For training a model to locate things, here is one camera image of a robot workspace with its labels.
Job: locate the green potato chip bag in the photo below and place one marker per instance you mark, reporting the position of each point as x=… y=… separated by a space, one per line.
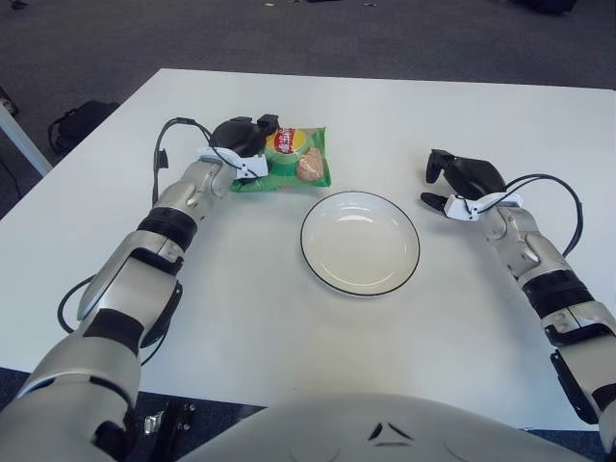
x=308 y=163

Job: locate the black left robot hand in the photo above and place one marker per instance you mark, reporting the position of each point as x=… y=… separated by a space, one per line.
x=238 y=137

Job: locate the white table leg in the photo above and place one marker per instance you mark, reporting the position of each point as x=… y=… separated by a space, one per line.
x=26 y=146

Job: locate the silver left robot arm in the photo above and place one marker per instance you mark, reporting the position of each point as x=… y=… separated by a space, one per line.
x=125 y=289

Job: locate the black bag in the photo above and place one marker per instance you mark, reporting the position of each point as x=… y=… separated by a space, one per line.
x=77 y=122

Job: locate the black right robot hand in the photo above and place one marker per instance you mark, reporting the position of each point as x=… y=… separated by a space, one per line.
x=476 y=175

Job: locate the black bracket with screws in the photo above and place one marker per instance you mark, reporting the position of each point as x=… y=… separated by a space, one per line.
x=183 y=426

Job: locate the white robot torso shell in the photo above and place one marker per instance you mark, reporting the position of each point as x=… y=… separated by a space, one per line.
x=313 y=428

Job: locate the white plate with black rim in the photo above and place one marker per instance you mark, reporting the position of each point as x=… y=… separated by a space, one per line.
x=361 y=245

